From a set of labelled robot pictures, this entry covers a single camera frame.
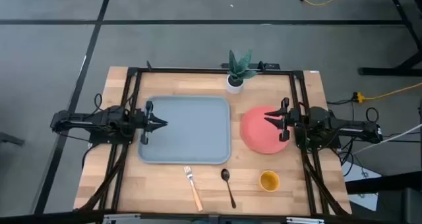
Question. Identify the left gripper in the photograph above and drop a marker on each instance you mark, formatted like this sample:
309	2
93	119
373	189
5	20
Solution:
144	122

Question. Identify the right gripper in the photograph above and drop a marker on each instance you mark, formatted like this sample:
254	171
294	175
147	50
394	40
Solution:
292	120

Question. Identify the pink round plate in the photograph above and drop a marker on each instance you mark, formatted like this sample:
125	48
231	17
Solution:
257	138

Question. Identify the yellow plastic cup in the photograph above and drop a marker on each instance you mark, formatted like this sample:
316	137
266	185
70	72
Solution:
269	182

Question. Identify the dark metal spoon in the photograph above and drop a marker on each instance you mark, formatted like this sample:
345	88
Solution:
225	174

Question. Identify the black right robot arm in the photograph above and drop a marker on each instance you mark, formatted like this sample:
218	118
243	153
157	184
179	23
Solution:
349	126

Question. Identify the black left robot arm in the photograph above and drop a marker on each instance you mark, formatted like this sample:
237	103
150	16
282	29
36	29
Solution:
82	120

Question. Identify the grey-blue plastic tray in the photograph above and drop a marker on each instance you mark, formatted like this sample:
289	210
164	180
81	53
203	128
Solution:
198	131

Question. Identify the small black box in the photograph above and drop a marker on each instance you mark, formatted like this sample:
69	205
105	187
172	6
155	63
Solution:
272	66

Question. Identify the white plant pot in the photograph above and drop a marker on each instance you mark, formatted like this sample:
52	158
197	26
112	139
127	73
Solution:
234	88

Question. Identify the green leafy plant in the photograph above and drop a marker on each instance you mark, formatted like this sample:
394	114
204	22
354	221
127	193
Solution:
239	70

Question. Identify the black furniture piece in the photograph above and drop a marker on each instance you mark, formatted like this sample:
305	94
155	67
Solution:
395	187

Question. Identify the grey furniture leg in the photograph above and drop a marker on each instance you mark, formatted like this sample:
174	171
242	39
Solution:
11	139

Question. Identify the black aluminium table frame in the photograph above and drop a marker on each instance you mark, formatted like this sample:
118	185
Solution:
198	70

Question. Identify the black desk leg frame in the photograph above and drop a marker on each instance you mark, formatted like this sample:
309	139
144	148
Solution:
389	70

